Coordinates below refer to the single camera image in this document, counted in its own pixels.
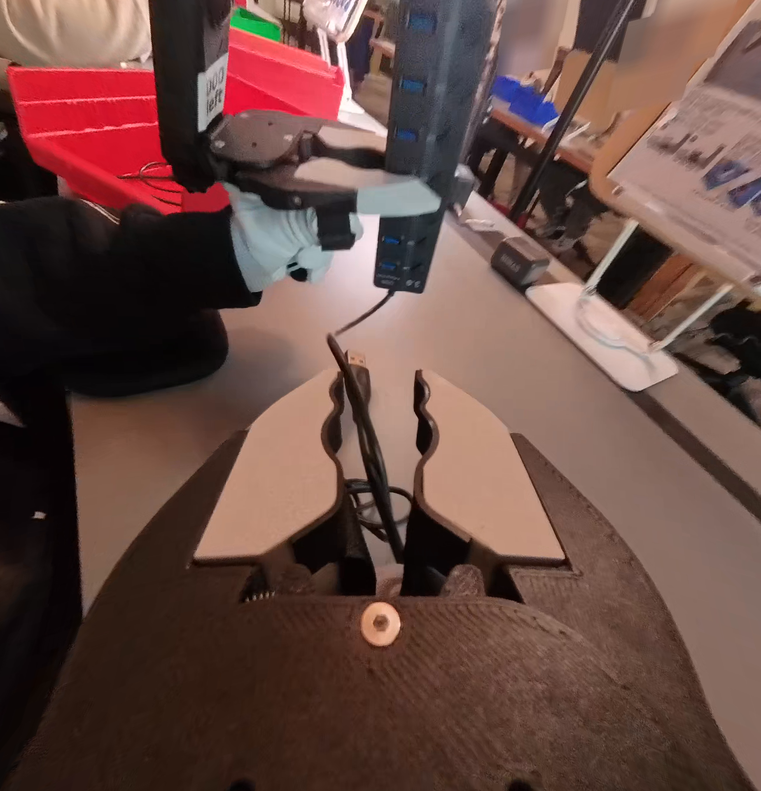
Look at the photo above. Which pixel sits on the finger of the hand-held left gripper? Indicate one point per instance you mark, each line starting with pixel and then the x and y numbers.
pixel 399 196
pixel 349 145

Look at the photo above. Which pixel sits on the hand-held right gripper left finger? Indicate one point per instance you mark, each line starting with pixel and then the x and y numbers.
pixel 275 488

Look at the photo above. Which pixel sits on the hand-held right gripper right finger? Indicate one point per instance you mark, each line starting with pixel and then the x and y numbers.
pixel 485 488

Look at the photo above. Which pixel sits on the black usb hub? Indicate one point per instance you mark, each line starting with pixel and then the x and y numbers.
pixel 442 92

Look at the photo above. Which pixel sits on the person's left forearm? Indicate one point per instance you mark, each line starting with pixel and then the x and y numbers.
pixel 109 266

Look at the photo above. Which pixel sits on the green plastic bin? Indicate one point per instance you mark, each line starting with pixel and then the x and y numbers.
pixel 254 25

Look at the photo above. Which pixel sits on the red plastic bin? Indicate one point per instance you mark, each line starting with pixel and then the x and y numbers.
pixel 78 111

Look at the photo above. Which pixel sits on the blue plastic bin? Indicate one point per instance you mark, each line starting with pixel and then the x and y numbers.
pixel 529 105

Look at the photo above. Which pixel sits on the white poster stand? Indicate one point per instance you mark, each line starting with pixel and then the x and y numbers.
pixel 572 315

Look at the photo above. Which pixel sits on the black disc pole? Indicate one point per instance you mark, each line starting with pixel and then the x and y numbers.
pixel 580 99

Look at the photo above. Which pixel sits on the instruction sheet on stand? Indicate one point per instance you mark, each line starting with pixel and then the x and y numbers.
pixel 640 105

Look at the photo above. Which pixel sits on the person's printed black clothing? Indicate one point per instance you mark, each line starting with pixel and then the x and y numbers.
pixel 22 556

